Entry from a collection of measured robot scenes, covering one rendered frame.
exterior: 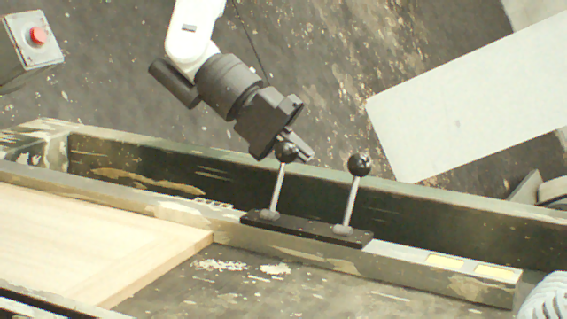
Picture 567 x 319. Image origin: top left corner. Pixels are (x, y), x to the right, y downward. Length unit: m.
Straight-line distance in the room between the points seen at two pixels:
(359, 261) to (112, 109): 2.20
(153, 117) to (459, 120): 2.11
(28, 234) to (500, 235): 0.74
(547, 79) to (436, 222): 3.45
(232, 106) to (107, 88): 2.04
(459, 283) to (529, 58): 3.71
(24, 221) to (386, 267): 0.57
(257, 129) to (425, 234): 0.34
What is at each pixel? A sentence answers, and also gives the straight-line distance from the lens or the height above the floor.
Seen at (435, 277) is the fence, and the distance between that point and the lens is 1.19.
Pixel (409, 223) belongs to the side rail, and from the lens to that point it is 1.44.
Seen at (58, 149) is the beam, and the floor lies 0.89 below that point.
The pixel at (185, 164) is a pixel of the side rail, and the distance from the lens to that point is 1.60.
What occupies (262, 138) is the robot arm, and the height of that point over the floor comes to 1.41.
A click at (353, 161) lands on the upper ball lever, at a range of 1.24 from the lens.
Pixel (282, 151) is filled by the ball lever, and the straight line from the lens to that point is 1.28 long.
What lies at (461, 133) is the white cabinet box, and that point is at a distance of 4.99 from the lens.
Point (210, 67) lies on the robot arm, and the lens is 1.33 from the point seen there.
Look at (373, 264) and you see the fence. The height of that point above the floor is 1.54.
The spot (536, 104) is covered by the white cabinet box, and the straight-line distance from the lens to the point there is 4.86.
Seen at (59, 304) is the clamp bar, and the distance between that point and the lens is 0.98.
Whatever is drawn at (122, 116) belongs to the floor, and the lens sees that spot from 3.33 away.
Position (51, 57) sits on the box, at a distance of 1.78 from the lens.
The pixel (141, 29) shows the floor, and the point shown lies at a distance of 3.66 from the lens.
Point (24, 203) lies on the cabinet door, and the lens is 1.46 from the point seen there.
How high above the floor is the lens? 2.09
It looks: 30 degrees down
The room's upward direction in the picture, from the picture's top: 67 degrees clockwise
